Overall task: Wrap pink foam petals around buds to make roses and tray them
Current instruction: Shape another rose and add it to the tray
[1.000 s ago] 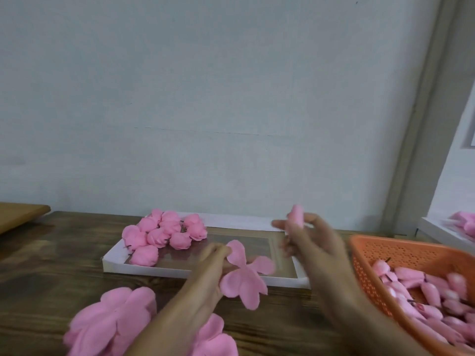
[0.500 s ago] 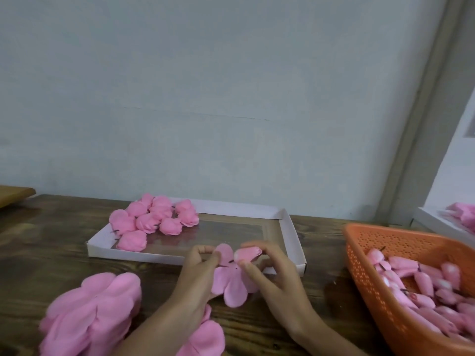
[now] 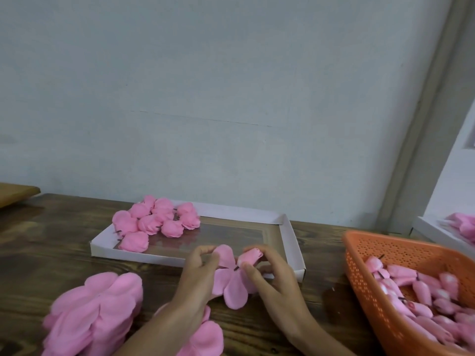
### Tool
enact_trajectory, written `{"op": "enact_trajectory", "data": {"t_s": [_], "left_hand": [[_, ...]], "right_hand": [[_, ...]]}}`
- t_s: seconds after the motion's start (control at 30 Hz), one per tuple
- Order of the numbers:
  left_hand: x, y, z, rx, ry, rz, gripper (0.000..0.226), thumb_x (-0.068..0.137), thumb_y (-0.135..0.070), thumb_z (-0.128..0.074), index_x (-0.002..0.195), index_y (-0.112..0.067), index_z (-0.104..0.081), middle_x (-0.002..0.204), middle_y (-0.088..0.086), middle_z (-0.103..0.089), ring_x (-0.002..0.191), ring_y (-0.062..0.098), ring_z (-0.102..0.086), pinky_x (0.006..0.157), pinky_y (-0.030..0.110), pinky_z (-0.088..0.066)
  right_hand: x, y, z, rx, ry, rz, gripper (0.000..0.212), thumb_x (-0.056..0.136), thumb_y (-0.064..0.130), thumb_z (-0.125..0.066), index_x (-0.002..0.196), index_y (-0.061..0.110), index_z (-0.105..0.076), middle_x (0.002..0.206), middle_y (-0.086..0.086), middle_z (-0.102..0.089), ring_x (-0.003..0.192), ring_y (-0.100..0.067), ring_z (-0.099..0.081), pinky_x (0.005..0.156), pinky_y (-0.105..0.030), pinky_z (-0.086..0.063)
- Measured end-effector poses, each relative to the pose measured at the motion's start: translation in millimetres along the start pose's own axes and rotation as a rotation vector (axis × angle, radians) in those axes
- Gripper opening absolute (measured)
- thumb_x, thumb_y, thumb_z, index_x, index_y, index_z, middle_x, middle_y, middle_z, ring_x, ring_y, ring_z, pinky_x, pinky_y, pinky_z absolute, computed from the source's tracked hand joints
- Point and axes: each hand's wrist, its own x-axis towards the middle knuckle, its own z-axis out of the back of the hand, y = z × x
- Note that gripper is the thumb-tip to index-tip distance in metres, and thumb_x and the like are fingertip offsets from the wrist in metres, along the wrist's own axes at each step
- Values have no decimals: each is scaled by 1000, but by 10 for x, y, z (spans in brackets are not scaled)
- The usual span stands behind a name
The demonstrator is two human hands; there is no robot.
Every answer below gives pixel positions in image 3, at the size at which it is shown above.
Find person's right hand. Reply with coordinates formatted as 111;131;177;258
242;244;316;340

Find person's left hand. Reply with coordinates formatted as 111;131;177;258
169;244;222;319

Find pink flower being assembled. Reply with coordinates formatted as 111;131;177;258
211;244;267;310

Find stack of pink petals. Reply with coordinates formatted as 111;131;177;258
156;304;225;356
42;271;144;356

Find white shallow tray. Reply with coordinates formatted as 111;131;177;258
90;200;307;282

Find pink petal flower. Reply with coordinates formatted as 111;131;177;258
152;198;176;223

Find group of finished pink roses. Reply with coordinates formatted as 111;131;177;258
111;194;201;254

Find pink rose buds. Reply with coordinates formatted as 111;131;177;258
364;255;475;347

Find pile of pink petals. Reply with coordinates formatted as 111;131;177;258
444;212;475;242

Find person's left forearm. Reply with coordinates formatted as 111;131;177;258
115;302;205;356

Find person's right forearm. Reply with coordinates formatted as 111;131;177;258
288;321;357;356

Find orange plastic basket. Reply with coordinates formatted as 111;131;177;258
343;229;475;356

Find grey door frame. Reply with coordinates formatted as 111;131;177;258
377;0;475;233

